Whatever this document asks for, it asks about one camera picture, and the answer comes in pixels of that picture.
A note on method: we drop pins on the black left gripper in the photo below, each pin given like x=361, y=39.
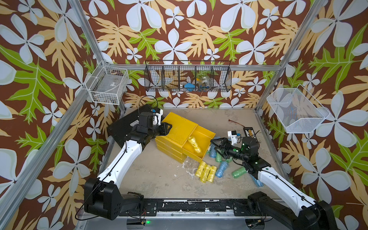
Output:
x=164, y=131

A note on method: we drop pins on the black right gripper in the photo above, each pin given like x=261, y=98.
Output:
x=225, y=143

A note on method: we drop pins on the yellow top drawer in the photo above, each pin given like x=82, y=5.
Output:
x=202, y=137

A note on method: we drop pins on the yellow plastic drawer cabinet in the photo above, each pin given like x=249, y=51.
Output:
x=173, y=143

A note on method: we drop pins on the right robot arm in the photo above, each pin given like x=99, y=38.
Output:
x=300, y=212

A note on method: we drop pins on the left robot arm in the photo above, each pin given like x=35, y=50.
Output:
x=102, y=196

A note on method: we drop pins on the blue trash bag roll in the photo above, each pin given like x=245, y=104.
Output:
x=257, y=182
x=212, y=151
x=221, y=170

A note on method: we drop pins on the green trash bag roll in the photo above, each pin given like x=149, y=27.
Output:
x=218, y=158
x=239, y=172

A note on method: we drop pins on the black plastic tool case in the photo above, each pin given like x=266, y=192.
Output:
x=122, y=127

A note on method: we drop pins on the white mesh basket right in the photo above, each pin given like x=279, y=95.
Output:
x=297, y=109

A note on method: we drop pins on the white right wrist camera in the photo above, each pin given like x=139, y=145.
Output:
x=233, y=136

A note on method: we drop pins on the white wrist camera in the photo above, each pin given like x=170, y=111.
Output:
x=157, y=116
x=233, y=136

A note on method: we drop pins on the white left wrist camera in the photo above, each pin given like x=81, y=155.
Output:
x=157, y=116

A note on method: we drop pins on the black wire basket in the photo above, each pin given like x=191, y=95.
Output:
x=187, y=76

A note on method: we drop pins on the white wire basket left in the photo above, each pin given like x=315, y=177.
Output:
x=107, y=84

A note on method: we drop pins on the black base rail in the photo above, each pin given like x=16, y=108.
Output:
x=151, y=207

